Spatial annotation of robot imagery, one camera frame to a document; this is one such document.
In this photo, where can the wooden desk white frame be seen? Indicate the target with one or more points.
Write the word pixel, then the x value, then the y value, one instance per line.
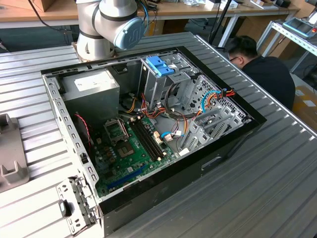
pixel 198 10
pixel 19 15

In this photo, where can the grey parts rack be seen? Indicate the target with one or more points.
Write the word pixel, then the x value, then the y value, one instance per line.
pixel 12 153

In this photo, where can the black PC case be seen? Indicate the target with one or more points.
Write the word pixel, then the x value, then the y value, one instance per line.
pixel 173 178

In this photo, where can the cardboard box white labels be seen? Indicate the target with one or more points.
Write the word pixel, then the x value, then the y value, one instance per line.
pixel 307 111

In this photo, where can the black tripod stand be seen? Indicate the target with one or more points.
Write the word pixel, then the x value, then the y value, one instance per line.
pixel 223 18

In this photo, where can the person in dark shirt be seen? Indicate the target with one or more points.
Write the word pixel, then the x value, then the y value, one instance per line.
pixel 270 77

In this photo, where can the grey metal disk bay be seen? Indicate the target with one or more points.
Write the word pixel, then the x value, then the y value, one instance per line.
pixel 198 138

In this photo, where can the grey power supply unit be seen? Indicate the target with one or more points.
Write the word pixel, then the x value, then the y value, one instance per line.
pixel 91 101

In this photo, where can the grey metal slot bracket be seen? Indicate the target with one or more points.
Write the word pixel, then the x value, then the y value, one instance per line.
pixel 64 192

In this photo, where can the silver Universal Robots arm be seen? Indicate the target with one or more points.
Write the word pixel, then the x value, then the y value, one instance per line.
pixel 94 44

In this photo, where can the CPU socket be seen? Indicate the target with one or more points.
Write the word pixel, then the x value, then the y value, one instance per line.
pixel 115 131

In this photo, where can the square chipset chip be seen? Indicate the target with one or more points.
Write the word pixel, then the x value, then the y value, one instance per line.
pixel 125 151

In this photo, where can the blue expansion slot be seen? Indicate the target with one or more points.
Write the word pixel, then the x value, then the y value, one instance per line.
pixel 126 178

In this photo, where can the black plastic latch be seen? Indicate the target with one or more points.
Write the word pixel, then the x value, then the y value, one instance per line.
pixel 65 208

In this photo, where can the grey metal drive cage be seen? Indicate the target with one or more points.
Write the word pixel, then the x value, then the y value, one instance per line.
pixel 158 89

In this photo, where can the green motherboard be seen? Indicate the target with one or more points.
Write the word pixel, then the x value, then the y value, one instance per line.
pixel 138 164

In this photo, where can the black RAM slot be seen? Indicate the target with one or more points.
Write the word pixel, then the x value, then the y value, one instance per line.
pixel 151 137
pixel 144 141

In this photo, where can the blue plastic drive rail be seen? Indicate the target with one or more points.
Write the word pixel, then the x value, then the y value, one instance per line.
pixel 158 65

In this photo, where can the pale blue teach pendant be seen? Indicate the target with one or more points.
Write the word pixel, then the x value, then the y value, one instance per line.
pixel 297 26

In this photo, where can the brown cardboard box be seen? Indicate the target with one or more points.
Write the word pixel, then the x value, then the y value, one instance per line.
pixel 280 49
pixel 252 27
pixel 15 3

